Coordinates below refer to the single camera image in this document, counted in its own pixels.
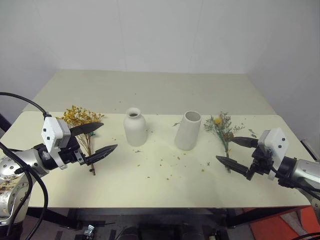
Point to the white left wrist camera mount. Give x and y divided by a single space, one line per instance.
53 135

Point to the white narrow-neck bottle vase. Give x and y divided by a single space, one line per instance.
135 130

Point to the yellow dried flower sprig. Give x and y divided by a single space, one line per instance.
82 125

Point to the green and yellow flower sprig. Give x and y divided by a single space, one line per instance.
222 130

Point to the orange box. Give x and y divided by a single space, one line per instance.
290 223

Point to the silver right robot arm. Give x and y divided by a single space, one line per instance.
303 172

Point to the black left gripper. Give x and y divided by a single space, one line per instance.
71 153

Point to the white cylinder vase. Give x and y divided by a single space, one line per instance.
188 131

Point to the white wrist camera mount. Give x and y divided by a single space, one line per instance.
273 143
53 135

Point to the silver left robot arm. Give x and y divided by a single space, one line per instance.
15 172

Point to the black table frame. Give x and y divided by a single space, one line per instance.
140 216

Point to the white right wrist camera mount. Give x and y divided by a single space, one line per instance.
273 143

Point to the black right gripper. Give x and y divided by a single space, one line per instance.
261 162

